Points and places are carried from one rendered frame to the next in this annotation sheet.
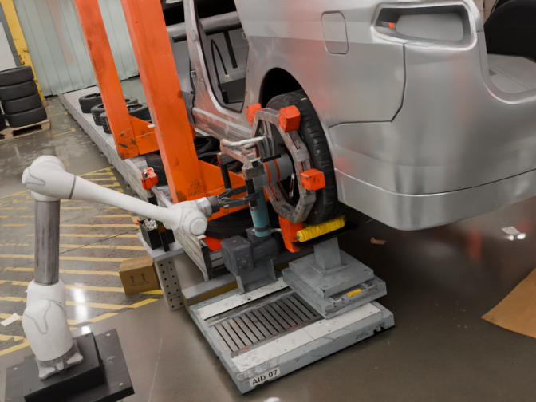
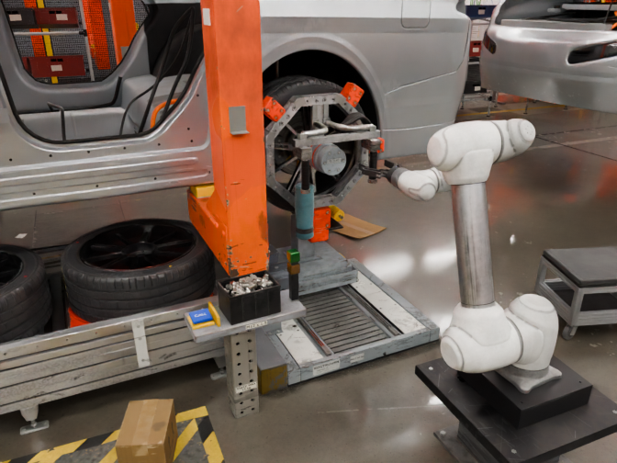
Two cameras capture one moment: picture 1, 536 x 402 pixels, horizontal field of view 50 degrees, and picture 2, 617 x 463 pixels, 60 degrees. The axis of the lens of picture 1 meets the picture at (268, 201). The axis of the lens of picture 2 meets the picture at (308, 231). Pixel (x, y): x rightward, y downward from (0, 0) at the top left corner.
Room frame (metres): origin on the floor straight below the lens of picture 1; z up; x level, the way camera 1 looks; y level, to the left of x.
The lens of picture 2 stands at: (2.92, 2.39, 1.53)
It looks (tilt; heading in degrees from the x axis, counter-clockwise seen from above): 24 degrees down; 265
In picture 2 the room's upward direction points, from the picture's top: straight up
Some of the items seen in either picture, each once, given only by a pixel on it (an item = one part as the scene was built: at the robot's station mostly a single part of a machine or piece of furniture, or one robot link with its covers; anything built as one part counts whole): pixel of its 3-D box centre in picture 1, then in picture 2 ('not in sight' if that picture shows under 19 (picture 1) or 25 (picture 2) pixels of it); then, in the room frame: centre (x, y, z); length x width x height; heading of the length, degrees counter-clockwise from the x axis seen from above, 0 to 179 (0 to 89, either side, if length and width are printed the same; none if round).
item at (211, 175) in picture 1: (242, 175); (217, 201); (3.13, 0.11, 0.69); 0.52 x 0.17 x 0.35; 110
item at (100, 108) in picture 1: (116, 111); not in sight; (8.12, 1.85, 0.39); 0.66 x 0.66 x 0.24
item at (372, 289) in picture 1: (331, 281); (302, 270); (2.73, -0.25, 0.13); 0.50 x 0.36 x 0.10; 20
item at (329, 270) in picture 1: (326, 250); (302, 240); (2.73, -0.25, 0.32); 0.40 x 0.30 x 0.28; 20
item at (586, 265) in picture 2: not in sight; (590, 291); (1.30, 0.16, 0.17); 0.43 x 0.36 x 0.34; 2
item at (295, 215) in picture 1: (281, 165); (317, 152); (2.67, -0.09, 0.85); 0.54 x 0.07 x 0.54; 20
